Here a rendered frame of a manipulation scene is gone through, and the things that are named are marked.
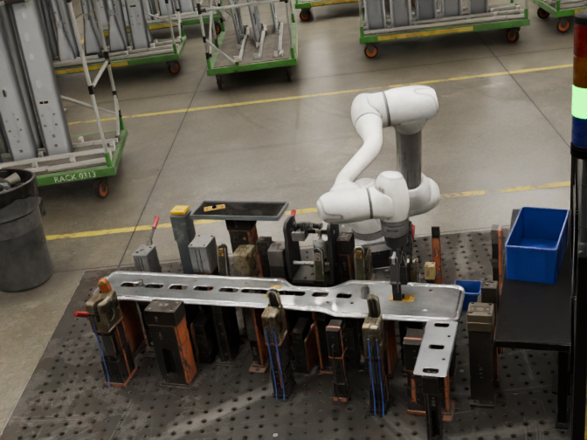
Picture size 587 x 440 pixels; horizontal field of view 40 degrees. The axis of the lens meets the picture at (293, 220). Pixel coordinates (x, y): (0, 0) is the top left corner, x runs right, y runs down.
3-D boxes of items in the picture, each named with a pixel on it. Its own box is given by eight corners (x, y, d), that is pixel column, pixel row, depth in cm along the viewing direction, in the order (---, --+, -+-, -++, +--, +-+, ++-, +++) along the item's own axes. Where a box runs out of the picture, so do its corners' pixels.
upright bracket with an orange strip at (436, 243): (438, 347, 295) (431, 227, 274) (438, 345, 297) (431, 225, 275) (445, 347, 294) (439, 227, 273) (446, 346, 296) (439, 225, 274)
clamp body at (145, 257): (145, 333, 330) (126, 256, 314) (157, 317, 339) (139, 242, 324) (166, 333, 327) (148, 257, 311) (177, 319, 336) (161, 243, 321)
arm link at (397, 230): (377, 223, 257) (378, 239, 260) (405, 223, 254) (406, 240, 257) (383, 210, 265) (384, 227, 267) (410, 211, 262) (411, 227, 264)
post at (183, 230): (188, 309, 342) (168, 216, 323) (195, 299, 349) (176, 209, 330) (203, 310, 340) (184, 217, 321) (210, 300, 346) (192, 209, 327)
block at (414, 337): (403, 415, 264) (397, 345, 252) (408, 394, 274) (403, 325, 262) (431, 418, 261) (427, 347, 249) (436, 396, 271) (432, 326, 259)
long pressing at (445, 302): (85, 302, 300) (84, 299, 300) (113, 271, 319) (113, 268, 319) (459, 324, 257) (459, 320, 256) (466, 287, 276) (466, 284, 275)
